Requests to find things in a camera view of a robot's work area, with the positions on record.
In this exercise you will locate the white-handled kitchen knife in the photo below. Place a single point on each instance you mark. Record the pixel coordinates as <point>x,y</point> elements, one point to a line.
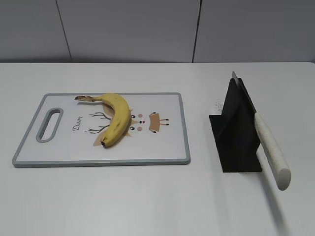
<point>279,167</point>

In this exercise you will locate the yellow banana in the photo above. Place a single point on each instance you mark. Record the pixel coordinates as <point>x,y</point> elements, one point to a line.
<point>112,133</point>

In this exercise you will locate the black knife stand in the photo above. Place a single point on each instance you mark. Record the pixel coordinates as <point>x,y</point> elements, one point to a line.
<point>234,131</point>

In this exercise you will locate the white grey-rimmed cutting board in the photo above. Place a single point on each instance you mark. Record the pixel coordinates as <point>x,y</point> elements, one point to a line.
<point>65,132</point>

